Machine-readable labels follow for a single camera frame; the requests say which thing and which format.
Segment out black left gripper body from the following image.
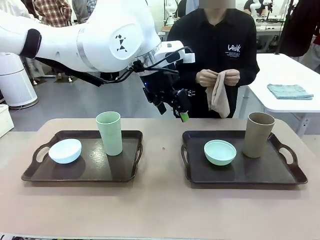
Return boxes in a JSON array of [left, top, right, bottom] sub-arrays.
[[142, 72, 176, 104]]

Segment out beige cloth mat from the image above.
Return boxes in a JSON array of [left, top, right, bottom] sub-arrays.
[[205, 70, 231, 119]]

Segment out light green cup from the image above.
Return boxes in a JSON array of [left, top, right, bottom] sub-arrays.
[[95, 111, 124, 156]]

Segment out mint green bowl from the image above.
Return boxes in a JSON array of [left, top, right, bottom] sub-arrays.
[[203, 139, 237, 166]]

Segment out brown cup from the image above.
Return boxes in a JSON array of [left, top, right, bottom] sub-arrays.
[[242, 112, 276, 159]]

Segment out light blue bowl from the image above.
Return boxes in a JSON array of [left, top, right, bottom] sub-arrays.
[[48, 138, 83, 165]]

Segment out teal cloth mat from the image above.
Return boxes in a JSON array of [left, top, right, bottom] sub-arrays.
[[266, 83, 314, 100]]

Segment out person's left forearm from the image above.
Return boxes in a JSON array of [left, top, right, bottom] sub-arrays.
[[234, 57, 261, 87]]

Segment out person's right forearm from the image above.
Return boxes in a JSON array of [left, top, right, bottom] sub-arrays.
[[174, 63, 201, 85]]

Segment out dark brown tray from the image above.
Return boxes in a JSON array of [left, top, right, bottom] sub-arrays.
[[21, 129, 144, 183], [181, 129, 309, 186]]

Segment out person's right hand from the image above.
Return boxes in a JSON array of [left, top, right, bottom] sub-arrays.
[[196, 69, 219, 88]]

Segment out person's left hand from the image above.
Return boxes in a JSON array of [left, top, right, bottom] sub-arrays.
[[219, 69, 240, 87]]

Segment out person in black shirt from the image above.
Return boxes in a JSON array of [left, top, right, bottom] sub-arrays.
[[166, 0, 261, 119]]

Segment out white table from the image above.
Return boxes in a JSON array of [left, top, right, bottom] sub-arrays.
[[246, 53, 320, 138]]

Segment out person in plaid shirt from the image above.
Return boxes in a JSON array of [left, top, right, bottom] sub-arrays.
[[32, 0, 73, 28]]

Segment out person in dark coat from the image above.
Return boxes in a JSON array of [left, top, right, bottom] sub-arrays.
[[279, 0, 320, 72]]

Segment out white air purifier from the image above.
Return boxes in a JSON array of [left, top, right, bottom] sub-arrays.
[[0, 52, 39, 109]]

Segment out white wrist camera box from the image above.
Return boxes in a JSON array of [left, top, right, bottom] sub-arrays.
[[183, 51, 196, 64]]

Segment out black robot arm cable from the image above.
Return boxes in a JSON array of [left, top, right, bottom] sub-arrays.
[[34, 46, 181, 88]]

